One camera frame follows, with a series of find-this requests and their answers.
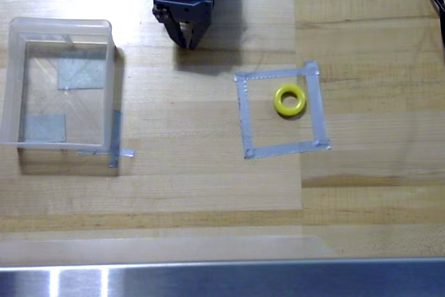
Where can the blue-grey gripper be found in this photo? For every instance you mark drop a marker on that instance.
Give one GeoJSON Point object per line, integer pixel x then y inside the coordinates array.
{"type": "Point", "coordinates": [185, 13]}

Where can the clear plastic box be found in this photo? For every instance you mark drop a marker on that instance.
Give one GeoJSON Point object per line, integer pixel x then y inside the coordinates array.
{"type": "Point", "coordinates": [14, 85]}

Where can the large grey tape patch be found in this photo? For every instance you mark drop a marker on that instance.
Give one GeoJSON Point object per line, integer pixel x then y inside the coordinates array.
{"type": "Point", "coordinates": [81, 71]}

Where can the small grey tape patch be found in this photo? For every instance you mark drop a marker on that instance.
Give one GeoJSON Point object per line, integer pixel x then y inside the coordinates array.
{"type": "Point", "coordinates": [45, 128]}

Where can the grey duct tape strip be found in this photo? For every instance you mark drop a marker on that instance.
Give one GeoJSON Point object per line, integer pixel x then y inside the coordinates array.
{"type": "Point", "coordinates": [115, 137]}
{"type": "Point", "coordinates": [267, 74]}
{"type": "Point", "coordinates": [318, 109]}
{"type": "Point", "coordinates": [127, 152]}
{"type": "Point", "coordinates": [246, 116]}
{"type": "Point", "coordinates": [285, 149]}

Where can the shiny metal rail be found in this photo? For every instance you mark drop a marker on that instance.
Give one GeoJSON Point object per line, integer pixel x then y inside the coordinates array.
{"type": "Point", "coordinates": [243, 279]}

